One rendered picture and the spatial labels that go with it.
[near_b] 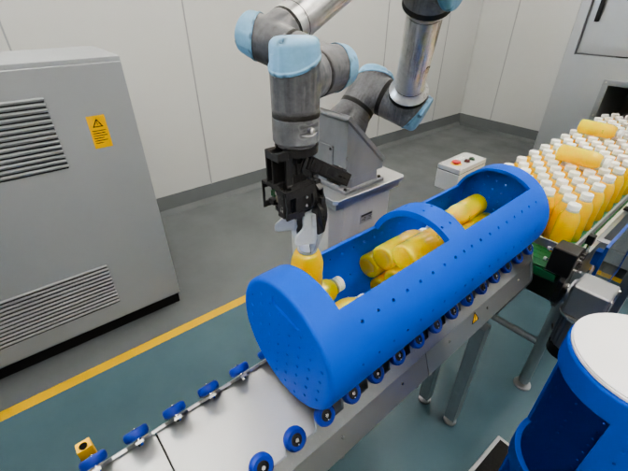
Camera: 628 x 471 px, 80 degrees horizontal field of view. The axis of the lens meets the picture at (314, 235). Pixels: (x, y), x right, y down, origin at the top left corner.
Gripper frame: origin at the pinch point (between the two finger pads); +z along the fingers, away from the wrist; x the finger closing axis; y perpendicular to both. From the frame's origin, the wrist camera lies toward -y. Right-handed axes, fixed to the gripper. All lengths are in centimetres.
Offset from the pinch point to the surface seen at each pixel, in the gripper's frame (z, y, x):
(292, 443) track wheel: 29.6, 17.1, 15.8
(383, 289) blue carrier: 6.4, -6.6, 14.5
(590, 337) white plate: 23, -44, 43
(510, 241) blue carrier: 13, -52, 19
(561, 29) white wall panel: -10, -510, -147
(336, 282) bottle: 18.8, -11.8, -3.2
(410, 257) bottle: 10.8, -24.2, 8.1
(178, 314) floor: 126, -7, -136
